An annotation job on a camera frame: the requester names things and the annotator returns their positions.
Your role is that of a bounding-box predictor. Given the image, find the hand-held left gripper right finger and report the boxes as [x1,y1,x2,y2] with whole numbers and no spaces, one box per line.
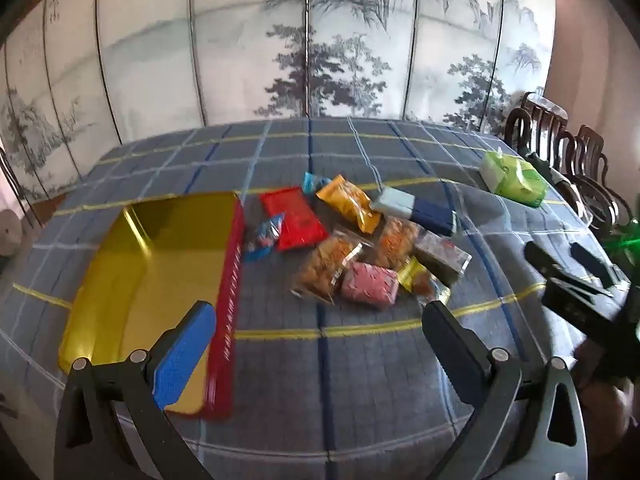
[421,300,588,480]

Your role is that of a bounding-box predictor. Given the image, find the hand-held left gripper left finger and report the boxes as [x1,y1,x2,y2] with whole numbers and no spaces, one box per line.
[54,300,217,480]

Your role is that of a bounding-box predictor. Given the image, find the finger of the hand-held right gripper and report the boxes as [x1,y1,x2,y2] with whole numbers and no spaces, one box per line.
[524,241,613,299]
[570,242,621,286]

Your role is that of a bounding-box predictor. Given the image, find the yellow small snack packet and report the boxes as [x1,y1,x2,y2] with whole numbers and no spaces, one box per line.
[397,256,451,306]

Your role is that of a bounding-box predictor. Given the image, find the grey clear snack packet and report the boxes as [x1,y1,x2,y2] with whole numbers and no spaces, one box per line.
[415,231,472,286]

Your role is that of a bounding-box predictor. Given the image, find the gold tin tray red rim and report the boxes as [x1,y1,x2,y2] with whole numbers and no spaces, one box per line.
[57,191,246,420]

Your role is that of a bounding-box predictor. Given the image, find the pink snack packet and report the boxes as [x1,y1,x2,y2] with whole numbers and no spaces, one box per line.
[341,261,401,309]

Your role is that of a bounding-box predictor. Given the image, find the clear fried snack packet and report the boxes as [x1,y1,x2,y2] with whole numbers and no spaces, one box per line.
[291,230,373,306]
[367,216,426,271]

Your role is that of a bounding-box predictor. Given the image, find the navy and white bar packet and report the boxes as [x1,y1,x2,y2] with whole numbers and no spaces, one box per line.
[370,186,458,237]

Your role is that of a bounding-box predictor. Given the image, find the blue clear candy packet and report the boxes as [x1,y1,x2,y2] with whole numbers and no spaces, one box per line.
[243,213,286,262]

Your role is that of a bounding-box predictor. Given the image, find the red snack packet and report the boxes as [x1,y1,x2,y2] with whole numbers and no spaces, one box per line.
[259,187,330,252]

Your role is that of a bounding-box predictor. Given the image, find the orange snack packet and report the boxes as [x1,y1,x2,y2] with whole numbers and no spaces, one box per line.
[316,175,383,235]

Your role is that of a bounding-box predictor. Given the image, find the light blue small packet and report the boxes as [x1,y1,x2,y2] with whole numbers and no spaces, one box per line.
[301,171,332,196]

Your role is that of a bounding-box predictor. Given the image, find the green tissue pack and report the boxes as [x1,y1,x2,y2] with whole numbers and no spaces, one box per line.
[480,150,547,208]

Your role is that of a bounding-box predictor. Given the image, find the blue plaid tablecloth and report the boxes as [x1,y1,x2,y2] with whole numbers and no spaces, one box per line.
[0,116,640,480]

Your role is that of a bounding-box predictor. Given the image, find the round stone disc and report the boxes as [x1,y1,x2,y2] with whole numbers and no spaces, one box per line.
[0,208,23,256]

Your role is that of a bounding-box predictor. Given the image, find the painted folding screen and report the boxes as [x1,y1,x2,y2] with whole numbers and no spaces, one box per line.
[0,0,558,206]

